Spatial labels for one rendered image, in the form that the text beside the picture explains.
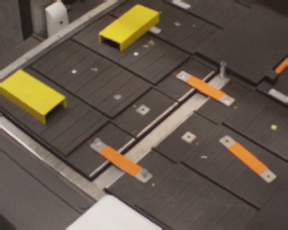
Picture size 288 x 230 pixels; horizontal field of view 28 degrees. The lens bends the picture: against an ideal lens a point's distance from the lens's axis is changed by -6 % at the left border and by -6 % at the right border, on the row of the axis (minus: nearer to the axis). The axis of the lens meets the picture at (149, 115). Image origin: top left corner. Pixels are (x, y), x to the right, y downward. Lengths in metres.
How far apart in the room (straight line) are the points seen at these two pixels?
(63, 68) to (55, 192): 0.47
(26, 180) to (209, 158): 0.39
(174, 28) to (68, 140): 0.46
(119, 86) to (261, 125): 0.34
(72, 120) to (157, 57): 0.28
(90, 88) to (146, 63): 0.15
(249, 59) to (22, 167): 0.65
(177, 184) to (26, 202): 0.31
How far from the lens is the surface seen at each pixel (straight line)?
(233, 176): 1.20
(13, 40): 2.62
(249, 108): 1.34
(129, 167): 1.21
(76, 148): 1.26
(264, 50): 1.50
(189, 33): 1.53
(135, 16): 1.54
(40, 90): 1.34
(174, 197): 1.16
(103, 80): 1.39
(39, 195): 1.05
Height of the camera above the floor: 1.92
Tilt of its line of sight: 45 degrees down
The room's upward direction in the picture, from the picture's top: straight up
